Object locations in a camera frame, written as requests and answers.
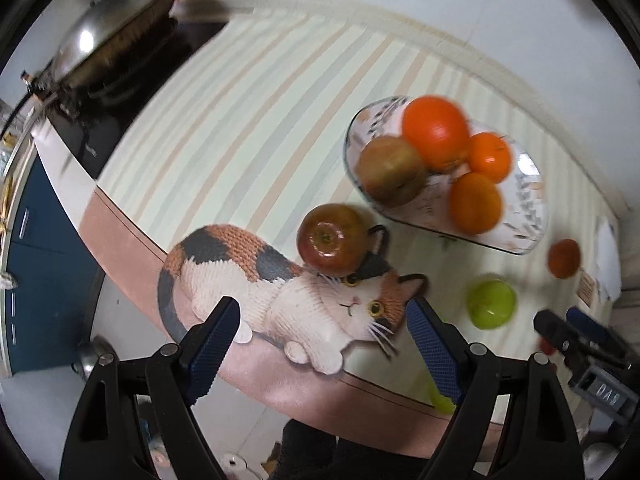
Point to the green plastic piece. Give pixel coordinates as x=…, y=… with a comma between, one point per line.
x=441, y=401

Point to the blue cabinet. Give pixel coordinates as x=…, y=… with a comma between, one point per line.
x=45, y=270

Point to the steel pot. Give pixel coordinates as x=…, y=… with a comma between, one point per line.
x=92, y=356

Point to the floral glass bowl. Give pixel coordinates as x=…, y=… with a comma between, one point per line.
x=525, y=210

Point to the striped cat print mat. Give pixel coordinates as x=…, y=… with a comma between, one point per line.
x=240, y=125

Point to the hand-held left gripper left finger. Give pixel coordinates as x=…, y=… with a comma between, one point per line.
x=212, y=355

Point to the red-orange persimmon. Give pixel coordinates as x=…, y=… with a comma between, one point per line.
x=564, y=258

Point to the small red fruit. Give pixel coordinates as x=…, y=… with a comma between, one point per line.
x=547, y=346

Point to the green apple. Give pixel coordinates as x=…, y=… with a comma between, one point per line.
x=491, y=306

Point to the person's dark clothing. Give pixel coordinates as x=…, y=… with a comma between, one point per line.
x=320, y=452

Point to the small brown card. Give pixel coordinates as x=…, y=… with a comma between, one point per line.
x=585, y=287

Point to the red apple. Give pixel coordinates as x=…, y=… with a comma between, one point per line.
x=331, y=241

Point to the steel wok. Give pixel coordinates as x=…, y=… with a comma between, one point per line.
x=107, y=40

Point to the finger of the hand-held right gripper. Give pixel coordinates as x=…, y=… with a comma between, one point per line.
x=557, y=331
x=590, y=324

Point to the white paper napkin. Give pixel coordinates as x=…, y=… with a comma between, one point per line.
x=609, y=260

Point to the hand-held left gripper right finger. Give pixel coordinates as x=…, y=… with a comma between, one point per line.
x=432, y=355

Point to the large orange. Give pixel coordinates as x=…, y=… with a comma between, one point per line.
x=435, y=132

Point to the small orange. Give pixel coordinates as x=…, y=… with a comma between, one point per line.
x=491, y=157
x=475, y=203

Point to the black gas stove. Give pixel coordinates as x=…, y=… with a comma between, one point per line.
x=125, y=105

